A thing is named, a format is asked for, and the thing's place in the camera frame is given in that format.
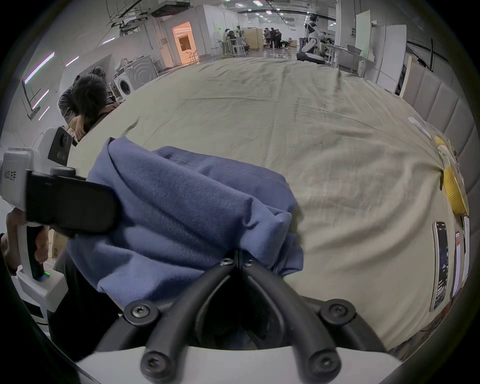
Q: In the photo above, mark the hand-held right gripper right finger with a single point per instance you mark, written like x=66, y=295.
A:
x=296, y=311

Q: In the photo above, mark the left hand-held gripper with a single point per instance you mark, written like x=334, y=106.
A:
x=18, y=168

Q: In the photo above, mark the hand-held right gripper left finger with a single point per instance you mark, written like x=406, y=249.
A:
x=176, y=311

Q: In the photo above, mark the blue garment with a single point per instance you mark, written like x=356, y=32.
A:
x=180, y=213

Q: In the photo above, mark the person's left hand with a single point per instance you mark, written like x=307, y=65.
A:
x=15, y=236

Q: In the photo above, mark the white washing machine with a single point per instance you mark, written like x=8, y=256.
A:
x=141, y=73
x=122, y=86

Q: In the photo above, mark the black phone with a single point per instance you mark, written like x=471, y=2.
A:
x=441, y=264

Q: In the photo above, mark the bed with beige sheet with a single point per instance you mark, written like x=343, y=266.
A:
x=285, y=142

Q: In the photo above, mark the yellow bag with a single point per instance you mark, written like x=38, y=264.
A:
x=455, y=191

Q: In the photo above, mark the grey padded headboard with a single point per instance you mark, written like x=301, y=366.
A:
x=438, y=105

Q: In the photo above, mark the white table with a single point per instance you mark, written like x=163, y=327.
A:
x=347, y=56

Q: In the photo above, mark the group of people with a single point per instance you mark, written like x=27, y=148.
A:
x=275, y=37

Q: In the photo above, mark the white humanoid robot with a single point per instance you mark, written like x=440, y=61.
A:
x=311, y=35

